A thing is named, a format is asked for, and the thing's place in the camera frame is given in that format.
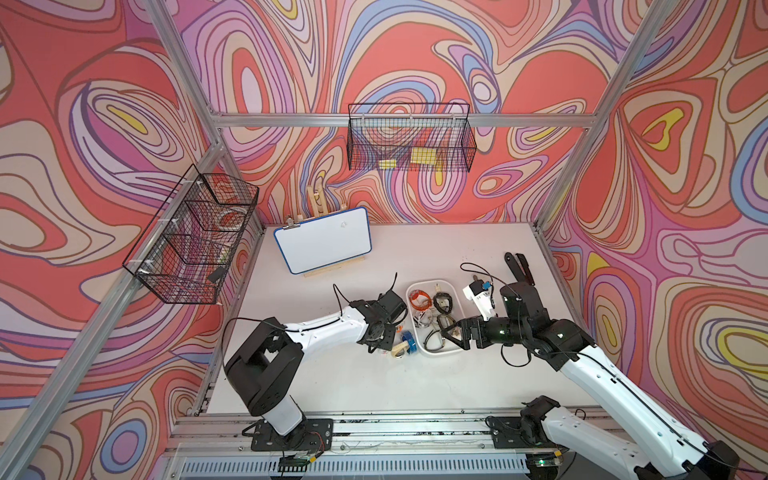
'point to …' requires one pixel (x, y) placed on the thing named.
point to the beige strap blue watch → (400, 350)
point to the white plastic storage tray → (433, 305)
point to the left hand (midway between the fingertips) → (386, 340)
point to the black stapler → (518, 265)
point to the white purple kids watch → (422, 318)
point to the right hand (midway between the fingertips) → (456, 338)
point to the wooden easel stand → (319, 207)
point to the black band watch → (443, 302)
